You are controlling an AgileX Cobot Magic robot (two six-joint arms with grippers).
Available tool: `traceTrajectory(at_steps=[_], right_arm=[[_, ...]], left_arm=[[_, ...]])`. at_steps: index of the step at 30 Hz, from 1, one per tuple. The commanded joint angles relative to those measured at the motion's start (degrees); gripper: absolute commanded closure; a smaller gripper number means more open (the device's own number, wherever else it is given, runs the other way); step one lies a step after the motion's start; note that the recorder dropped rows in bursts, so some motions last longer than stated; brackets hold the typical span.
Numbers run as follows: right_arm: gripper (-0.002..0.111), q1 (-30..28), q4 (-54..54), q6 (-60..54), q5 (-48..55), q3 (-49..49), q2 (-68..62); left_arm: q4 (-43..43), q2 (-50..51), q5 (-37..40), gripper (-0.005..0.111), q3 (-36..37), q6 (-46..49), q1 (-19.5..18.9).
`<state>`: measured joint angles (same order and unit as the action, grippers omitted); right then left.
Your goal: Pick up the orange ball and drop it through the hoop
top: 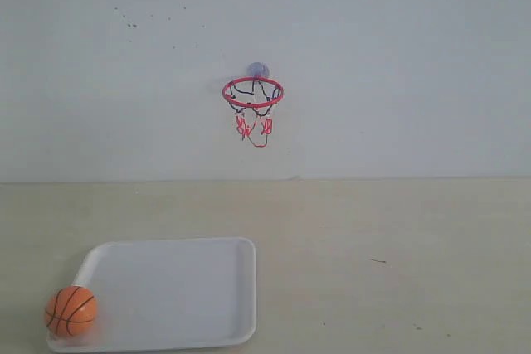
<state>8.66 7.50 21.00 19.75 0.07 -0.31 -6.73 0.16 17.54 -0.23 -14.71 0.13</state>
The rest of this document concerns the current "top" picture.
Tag small orange basketball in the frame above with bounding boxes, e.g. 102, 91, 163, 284
44, 285, 98, 338

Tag red mini basketball hoop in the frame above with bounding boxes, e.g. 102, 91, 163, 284
222, 76, 285, 148

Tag clear suction cup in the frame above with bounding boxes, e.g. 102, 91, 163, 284
246, 61, 270, 79

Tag white plastic tray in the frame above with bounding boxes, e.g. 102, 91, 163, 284
46, 237, 257, 353

